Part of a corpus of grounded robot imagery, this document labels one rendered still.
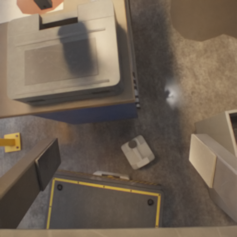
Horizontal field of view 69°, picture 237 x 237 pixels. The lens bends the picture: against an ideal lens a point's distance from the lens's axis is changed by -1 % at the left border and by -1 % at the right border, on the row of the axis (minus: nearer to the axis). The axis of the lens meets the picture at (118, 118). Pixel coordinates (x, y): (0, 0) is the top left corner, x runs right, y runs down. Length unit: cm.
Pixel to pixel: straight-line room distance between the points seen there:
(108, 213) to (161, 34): 137
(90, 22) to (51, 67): 13
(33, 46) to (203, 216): 142
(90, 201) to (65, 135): 61
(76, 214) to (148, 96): 95
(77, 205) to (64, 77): 91
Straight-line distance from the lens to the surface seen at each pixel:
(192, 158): 17
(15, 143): 174
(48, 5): 43
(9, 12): 67
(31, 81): 44
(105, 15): 44
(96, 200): 113
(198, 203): 147
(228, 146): 92
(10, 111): 55
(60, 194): 121
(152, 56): 151
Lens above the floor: 136
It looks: 79 degrees down
